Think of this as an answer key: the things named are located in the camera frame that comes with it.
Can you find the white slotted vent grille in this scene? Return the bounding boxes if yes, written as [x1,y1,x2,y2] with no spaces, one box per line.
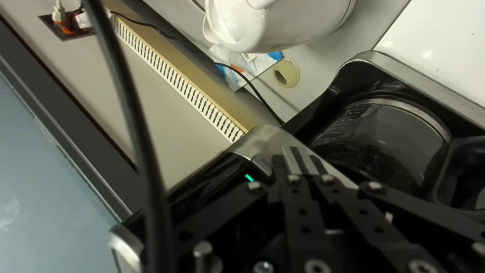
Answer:
[109,13,247,145]

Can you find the black round container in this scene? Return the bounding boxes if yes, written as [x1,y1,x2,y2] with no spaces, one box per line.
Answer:
[309,97,452,200]

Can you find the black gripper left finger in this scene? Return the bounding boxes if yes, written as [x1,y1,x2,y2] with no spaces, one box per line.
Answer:
[173,147,330,273]

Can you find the thick black cable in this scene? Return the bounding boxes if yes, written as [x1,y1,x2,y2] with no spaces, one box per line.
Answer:
[82,0,177,273]

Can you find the dark framed window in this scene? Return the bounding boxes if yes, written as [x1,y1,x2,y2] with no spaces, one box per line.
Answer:
[0,19,149,273]

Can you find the blue white plastic packet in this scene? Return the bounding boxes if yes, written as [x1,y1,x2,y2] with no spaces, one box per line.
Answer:
[211,45,285,94]

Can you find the thin black cable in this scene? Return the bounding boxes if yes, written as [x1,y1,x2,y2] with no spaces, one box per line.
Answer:
[215,62,285,127]

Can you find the yellowish tape roll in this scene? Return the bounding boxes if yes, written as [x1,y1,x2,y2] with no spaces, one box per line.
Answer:
[271,59,303,91]

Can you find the white electric kettle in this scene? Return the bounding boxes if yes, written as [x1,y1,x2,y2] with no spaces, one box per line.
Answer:
[202,0,358,54]

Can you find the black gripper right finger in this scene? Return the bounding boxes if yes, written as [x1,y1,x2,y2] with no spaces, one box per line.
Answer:
[291,145,485,273]

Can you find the wall socket with plugs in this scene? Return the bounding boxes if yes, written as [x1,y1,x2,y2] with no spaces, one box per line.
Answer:
[38,0,97,42]

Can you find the black silver coffeemaker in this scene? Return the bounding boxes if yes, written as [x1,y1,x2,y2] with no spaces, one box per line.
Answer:
[108,48,485,273]

